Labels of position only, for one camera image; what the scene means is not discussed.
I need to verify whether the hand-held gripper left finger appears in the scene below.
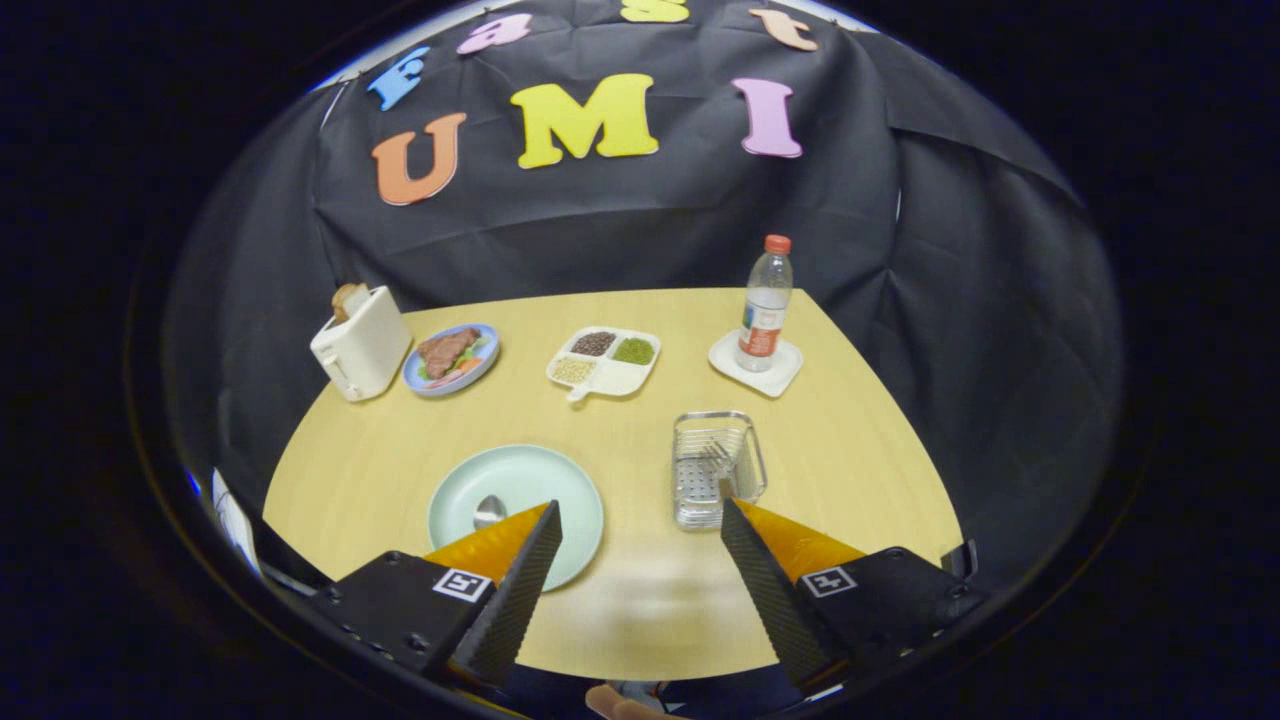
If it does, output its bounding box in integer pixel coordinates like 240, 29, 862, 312
310, 500, 564, 691

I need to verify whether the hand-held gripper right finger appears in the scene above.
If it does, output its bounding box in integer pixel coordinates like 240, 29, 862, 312
720, 497, 986, 689

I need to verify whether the pale green plate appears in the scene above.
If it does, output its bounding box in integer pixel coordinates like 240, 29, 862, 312
428, 444, 605, 593

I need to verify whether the white square coaster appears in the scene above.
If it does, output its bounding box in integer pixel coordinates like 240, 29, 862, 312
708, 329, 804, 399

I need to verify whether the salad garnish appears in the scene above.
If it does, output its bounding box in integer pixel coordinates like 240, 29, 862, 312
418, 335, 493, 386

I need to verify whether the white divided dish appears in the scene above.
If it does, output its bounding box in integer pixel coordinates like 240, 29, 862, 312
546, 326, 662, 403

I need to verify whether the blue plate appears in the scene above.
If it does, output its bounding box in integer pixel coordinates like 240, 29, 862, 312
402, 323, 501, 398

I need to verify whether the brown steak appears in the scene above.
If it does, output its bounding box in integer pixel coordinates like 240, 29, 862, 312
417, 327, 482, 379

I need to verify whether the clear water bottle red cap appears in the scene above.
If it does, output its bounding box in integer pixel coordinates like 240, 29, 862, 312
737, 234, 794, 373

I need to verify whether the cream toaster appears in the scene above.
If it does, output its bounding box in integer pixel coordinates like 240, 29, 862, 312
310, 285, 413, 403

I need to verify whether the white panel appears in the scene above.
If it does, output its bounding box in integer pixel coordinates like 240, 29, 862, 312
212, 468, 263, 576

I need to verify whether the black backdrop cloth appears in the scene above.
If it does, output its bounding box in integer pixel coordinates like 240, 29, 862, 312
165, 0, 1126, 591

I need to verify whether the metal wire basket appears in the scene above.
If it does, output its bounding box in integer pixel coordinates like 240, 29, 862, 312
672, 410, 768, 531

